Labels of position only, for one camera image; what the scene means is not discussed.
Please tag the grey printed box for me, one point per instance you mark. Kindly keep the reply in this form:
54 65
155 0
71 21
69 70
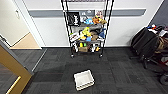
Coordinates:
87 14

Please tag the white printed box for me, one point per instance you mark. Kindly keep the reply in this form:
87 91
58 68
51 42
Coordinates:
74 36

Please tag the white door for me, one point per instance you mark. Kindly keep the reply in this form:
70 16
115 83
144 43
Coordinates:
10 20

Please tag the pale woven basket white lining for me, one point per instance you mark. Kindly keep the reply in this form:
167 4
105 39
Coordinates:
83 80

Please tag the box with portrait print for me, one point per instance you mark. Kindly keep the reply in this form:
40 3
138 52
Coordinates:
99 13

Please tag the small blue box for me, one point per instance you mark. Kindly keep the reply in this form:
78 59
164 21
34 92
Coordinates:
88 38

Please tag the yellow plush toy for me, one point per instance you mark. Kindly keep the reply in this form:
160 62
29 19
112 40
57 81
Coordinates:
85 33

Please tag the blue bag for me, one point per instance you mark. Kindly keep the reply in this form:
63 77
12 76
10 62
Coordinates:
102 33

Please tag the blue plush toy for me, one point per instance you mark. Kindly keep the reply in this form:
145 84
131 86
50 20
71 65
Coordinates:
89 21

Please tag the black bag white print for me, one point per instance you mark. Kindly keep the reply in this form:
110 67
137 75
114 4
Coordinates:
73 19

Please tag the brown cardboard box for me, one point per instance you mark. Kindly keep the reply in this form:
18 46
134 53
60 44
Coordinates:
83 49

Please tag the black chair with garment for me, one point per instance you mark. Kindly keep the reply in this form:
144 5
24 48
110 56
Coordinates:
146 41

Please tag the wooden door panel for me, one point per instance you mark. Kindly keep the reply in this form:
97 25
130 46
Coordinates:
11 65

